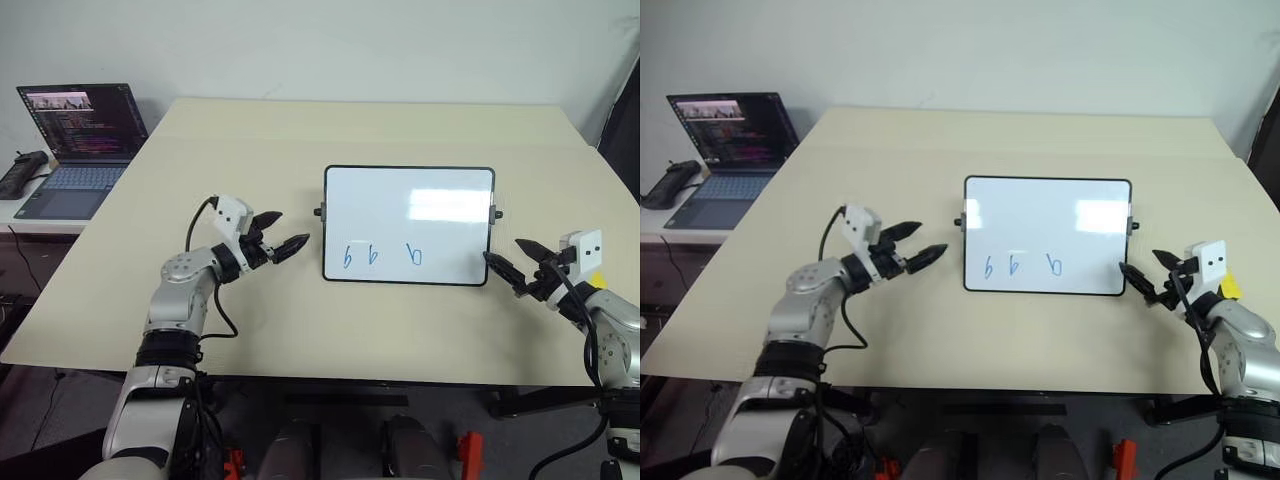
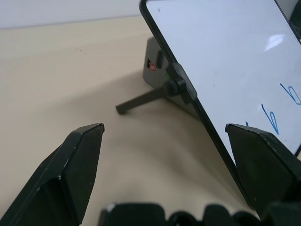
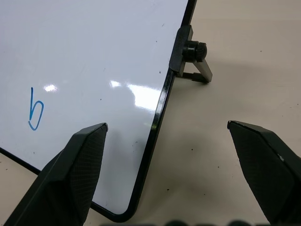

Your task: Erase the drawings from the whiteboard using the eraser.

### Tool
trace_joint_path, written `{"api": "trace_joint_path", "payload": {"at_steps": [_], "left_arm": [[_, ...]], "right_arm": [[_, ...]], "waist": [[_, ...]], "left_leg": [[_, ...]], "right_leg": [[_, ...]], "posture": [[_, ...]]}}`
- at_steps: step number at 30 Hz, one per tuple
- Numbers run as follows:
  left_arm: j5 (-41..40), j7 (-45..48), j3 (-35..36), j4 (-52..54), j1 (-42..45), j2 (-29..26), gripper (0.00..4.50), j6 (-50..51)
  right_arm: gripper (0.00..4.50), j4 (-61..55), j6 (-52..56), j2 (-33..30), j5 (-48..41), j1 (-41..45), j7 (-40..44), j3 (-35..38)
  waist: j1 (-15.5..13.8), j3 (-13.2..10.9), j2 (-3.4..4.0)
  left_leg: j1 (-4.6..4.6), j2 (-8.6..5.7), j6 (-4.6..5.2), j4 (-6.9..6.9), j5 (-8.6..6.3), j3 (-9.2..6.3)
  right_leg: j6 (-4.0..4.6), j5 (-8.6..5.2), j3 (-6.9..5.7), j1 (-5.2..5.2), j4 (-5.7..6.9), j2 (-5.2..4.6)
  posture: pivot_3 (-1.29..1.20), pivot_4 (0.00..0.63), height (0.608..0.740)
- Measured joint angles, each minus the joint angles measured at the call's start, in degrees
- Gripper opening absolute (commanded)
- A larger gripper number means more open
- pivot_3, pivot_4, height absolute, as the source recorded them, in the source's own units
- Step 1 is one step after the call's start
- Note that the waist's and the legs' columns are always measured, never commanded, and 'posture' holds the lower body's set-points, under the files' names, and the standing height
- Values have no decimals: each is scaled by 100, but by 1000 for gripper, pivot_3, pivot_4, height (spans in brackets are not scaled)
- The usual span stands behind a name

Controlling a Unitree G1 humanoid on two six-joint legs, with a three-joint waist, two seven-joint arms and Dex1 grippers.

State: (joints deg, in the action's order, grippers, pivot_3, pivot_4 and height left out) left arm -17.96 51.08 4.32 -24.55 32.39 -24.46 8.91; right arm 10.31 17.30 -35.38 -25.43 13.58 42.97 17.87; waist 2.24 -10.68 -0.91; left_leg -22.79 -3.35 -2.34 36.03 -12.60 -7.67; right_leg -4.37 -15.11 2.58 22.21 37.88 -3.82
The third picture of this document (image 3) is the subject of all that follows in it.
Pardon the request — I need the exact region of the white board with black frame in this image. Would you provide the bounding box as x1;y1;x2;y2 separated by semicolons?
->
0;0;198;223

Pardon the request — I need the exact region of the black board stand bracket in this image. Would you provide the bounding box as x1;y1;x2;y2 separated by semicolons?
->
169;25;213;83

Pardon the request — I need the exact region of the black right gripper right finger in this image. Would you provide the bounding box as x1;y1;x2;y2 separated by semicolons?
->
227;120;301;226

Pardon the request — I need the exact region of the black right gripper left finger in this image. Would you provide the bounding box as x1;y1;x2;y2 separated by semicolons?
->
4;122;109;226

